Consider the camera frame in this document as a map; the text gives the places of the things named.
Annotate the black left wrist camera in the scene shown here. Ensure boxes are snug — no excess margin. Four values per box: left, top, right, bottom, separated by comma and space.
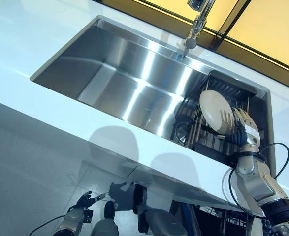
83, 208, 94, 224

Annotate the black sink dish rack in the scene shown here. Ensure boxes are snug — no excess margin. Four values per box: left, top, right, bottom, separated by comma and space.
171, 70, 265, 163

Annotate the beige ceramic plate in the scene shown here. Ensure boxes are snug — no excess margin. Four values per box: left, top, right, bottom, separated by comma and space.
199, 89, 235, 135

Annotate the chrome gooseneck kitchen faucet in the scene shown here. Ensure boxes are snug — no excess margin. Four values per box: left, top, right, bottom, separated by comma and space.
185, 0, 218, 59

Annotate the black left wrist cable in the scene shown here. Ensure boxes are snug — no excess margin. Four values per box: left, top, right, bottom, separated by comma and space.
28, 215, 66, 236

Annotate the dark robot right hand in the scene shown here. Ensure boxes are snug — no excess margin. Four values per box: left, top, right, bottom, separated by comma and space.
219, 107, 261, 148

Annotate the wide glossy white cabinet door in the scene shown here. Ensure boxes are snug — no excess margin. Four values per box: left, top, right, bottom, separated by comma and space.
0, 97, 138, 236

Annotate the stainless steel kitchen sink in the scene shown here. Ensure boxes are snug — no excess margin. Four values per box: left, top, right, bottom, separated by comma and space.
30, 15, 277, 177

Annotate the narrow glossy white cabinet door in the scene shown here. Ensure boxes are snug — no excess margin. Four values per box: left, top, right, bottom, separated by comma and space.
85, 162, 184, 236

